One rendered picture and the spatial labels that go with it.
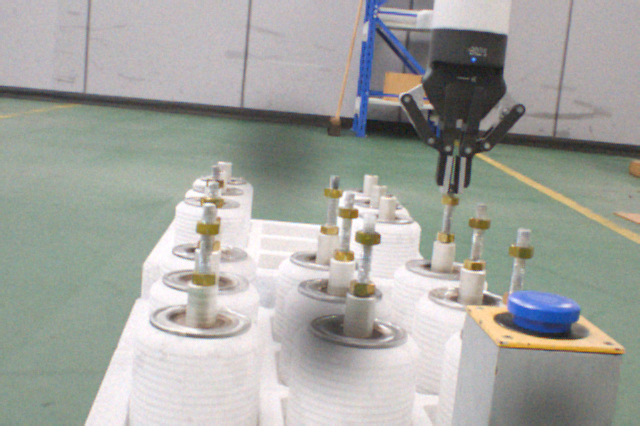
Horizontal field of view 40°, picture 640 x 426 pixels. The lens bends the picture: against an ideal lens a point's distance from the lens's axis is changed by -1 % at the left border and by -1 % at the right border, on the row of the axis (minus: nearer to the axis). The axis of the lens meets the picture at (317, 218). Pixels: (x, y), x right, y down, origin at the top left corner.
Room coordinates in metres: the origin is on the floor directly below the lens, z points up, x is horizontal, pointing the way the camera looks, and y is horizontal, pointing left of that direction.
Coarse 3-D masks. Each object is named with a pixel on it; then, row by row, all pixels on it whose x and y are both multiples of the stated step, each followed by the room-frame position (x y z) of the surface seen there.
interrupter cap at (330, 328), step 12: (312, 324) 0.65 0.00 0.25; (324, 324) 0.65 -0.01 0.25; (336, 324) 0.66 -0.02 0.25; (384, 324) 0.67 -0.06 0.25; (396, 324) 0.67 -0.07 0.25; (324, 336) 0.62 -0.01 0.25; (336, 336) 0.63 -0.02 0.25; (348, 336) 0.63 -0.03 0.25; (372, 336) 0.64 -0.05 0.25; (384, 336) 0.64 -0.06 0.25; (396, 336) 0.64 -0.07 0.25; (360, 348) 0.61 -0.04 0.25; (372, 348) 0.61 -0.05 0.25; (384, 348) 0.62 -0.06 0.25
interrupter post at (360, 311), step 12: (348, 300) 0.64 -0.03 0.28; (360, 300) 0.64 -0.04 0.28; (372, 300) 0.64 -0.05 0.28; (348, 312) 0.64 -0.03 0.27; (360, 312) 0.64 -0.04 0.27; (372, 312) 0.64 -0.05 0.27; (348, 324) 0.64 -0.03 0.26; (360, 324) 0.64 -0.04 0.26; (372, 324) 0.65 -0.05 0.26; (360, 336) 0.64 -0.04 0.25
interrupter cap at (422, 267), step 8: (408, 264) 0.90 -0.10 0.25; (416, 264) 0.90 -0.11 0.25; (424, 264) 0.91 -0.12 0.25; (456, 264) 0.92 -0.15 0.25; (416, 272) 0.87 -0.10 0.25; (424, 272) 0.87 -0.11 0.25; (432, 272) 0.88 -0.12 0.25; (456, 272) 0.90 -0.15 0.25; (448, 280) 0.86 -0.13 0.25; (456, 280) 0.86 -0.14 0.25
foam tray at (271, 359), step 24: (144, 312) 0.89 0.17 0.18; (264, 312) 0.93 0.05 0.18; (264, 336) 0.84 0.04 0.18; (120, 360) 0.74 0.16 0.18; (264, 360) 0.77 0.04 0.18; (120, 384) 0.68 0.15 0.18; (264, 384) 0.71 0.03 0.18; (96, 408) 0.63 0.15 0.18; (120, 408) 0.63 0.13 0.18; (264, 408) 0.66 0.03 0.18; (432, 408) 0.71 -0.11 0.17
